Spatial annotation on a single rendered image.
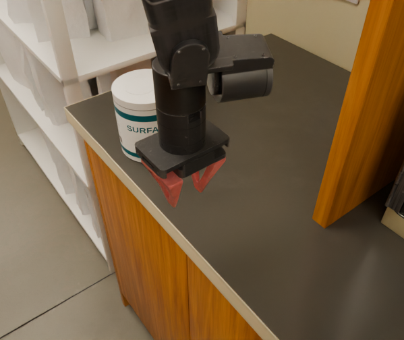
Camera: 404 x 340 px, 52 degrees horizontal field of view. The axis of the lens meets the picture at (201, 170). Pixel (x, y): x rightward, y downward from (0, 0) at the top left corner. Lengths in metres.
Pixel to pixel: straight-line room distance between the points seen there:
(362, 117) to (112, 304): 1.36
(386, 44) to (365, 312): 0.38
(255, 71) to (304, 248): 0.37
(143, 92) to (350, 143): 0.39
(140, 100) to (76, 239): 1.30
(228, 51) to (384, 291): 0.45
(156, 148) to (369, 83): 0.29
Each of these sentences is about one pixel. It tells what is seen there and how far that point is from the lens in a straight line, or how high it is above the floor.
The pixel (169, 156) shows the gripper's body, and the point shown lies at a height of 1.19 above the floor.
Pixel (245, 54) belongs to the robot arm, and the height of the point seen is 1.31.
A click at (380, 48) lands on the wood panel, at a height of 1.28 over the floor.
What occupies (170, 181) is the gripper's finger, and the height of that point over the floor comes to 1.17.
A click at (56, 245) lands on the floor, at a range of 2.01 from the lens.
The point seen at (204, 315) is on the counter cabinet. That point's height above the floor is 0.68.
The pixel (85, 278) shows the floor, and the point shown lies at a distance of 1.87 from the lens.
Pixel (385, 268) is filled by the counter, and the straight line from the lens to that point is 0.75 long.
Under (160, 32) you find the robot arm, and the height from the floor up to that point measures 1.36.
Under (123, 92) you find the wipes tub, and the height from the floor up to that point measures 1.09.
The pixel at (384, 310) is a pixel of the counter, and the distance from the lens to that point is 0.71.
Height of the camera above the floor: 1.51
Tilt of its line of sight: 42 degrees down
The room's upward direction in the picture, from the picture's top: straight up
